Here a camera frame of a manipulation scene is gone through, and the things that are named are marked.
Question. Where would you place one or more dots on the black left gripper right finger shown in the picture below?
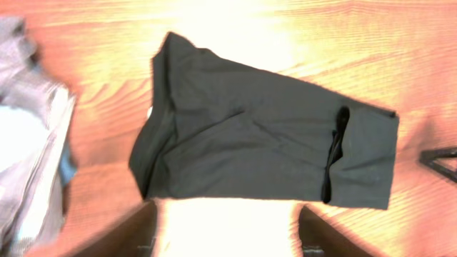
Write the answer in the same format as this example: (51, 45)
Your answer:
(320, 239)

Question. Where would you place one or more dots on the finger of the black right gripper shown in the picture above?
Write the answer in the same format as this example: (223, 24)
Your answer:
(434, 158)

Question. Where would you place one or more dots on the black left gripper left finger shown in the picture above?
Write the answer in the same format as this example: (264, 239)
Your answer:
(132, 236)

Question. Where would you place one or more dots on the black t-shirt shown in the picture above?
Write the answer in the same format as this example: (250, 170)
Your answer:
(221, 129)

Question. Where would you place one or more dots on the light blue printed t-shirt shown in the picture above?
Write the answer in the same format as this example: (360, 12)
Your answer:
(21, 134)

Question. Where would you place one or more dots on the grey folded garment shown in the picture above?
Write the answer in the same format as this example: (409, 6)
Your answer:
(32, 190)

